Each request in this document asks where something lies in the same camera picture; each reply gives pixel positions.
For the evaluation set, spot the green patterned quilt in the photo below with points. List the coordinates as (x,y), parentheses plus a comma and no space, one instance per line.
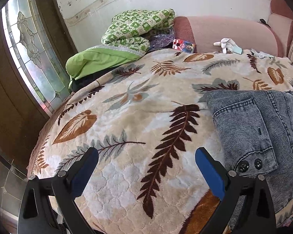
(136,26)

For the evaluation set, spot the white glove with teal cuff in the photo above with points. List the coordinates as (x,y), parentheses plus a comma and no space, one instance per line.
(227,43)

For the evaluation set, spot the plain green pillow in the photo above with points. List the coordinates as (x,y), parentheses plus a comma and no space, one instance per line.
(92,61)

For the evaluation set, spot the patterned glass door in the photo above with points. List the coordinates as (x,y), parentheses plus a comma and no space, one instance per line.
(31,48)

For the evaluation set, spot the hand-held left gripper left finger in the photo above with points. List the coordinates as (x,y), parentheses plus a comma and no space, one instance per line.
(86,168)

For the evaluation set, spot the leaf-printed beige blanket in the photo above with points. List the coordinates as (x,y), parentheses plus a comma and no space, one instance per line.
(136,114)

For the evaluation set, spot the grey-blue denim pants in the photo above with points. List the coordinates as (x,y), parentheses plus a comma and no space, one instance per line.
(246,126)

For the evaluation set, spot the pink sofa backrest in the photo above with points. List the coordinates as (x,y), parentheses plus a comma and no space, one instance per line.
(222,29)

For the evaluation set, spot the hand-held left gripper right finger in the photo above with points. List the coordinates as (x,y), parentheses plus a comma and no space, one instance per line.
(210,173)

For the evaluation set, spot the colourful printed box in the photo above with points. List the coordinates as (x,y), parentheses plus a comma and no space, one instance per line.
(184,45)

